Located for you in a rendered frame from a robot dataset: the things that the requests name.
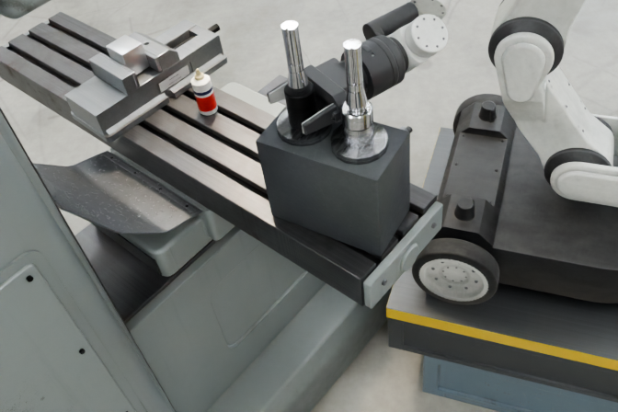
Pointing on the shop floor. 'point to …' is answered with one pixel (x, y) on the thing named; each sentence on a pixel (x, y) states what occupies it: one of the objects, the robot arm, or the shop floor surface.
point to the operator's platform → (508, 340)
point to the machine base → (305, 356)
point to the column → (58, 310)
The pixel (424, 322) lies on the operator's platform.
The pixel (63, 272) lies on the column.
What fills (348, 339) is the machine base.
